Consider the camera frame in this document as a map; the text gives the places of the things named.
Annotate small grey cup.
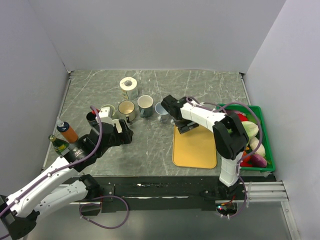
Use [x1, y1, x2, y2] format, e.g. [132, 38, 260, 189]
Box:
[154, 102, 170, 123]

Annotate light green mug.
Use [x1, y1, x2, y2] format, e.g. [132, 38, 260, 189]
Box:
[99, 104, 116, 118]

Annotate dark blue mug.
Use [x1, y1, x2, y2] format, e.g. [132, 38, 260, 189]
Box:
[86, 111, 98, 128]

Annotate grey blue mug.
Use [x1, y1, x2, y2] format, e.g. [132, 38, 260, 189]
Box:
[137, 95, 154, 118]

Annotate cream mug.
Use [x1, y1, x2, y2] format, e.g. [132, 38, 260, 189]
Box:
[118, 100, 136, 124]

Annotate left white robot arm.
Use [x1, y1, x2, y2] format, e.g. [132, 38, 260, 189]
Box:
[0, 119, 134, 240]

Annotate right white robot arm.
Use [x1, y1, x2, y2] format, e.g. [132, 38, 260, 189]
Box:
[160, 94, 249, 200]

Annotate orange juice bottle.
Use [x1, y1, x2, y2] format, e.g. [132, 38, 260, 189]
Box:
[56, 117, 79, 144]

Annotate yellow tray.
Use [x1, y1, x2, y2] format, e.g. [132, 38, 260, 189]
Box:
[172, 126, 217, 169]

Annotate white paper towel roll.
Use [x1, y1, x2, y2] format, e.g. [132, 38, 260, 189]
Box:
[119, 77, 139, 100]

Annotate green plastic bin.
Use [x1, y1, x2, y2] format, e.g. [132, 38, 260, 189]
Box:
[215, 103, 277, 172]

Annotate green bottle gold cap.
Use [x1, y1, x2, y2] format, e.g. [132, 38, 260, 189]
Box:
[48, 134, 69, 155]

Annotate red toy pepper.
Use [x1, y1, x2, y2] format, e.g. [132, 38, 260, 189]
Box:
[237, 113, 249, 122]

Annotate green toy vegetable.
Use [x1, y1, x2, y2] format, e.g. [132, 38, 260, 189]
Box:
[245, 113, 261, 125]

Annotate green toy cabbage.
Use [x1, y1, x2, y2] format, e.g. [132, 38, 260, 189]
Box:
[241, 121, 259, 139]

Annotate white toy radish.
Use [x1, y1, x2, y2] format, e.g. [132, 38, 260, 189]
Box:
[249, 137, 266, 157]

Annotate purple toy onion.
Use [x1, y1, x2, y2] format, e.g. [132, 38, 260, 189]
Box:
[250, 154, 268, 168]

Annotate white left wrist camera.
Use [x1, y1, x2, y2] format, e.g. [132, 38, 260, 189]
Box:
[98, 104, 123, 133]

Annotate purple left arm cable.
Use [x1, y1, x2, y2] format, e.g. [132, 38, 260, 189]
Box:
[0, 105, 103, 238]

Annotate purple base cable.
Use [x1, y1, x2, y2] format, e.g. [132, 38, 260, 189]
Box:
[78, 194, 130, 229]

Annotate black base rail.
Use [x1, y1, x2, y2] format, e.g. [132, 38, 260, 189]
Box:
[95, 176, 245, 213]

